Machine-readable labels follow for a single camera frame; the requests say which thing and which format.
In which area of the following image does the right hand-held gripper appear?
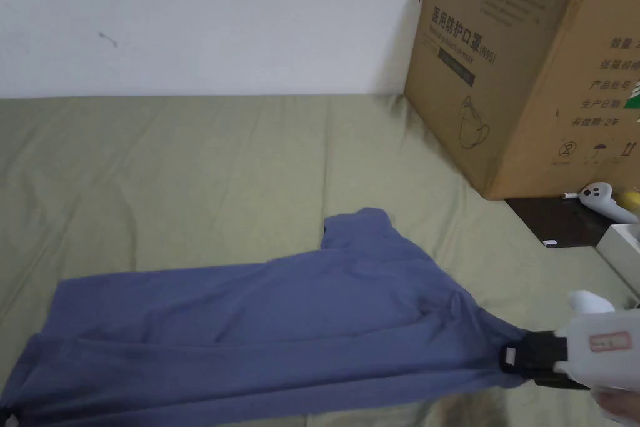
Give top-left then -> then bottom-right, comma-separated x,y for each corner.
499,289 -> 640,394

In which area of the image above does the blue shirt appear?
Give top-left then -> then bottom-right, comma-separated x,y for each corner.
0,206 -> 523,427

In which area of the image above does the person's right hand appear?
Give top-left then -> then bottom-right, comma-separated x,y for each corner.
597,389 -> 640,427

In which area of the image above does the black flat mat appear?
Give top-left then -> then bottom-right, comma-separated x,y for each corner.
504,195 -> 640,249

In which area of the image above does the white box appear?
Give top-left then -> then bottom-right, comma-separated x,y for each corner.
597,223 -> 640,274

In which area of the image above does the white hand controller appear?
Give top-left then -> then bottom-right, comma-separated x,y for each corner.
579,181 -> 640,224

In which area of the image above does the large brown cardboard carton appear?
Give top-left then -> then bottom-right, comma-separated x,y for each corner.
402,0 -> 640,202

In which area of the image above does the bed with pale green sheet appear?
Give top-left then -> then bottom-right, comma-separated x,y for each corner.
0,93 -> 640,427

